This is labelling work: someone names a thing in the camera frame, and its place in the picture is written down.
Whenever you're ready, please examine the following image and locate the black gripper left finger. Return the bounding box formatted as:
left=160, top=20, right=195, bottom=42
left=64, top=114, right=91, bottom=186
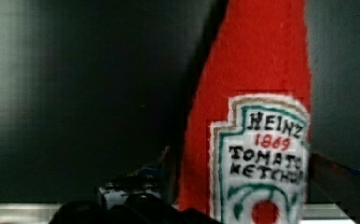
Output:
left=48, top=147, right=221, bottom=224

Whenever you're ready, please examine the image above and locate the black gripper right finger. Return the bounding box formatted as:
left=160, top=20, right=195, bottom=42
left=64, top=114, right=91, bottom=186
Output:
left=309, top=153, right=360, bottom=224

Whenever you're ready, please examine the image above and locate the red plush ketchup bottle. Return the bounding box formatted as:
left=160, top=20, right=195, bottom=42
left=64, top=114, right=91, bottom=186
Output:
left=178, top=0, right=311, bottom=224

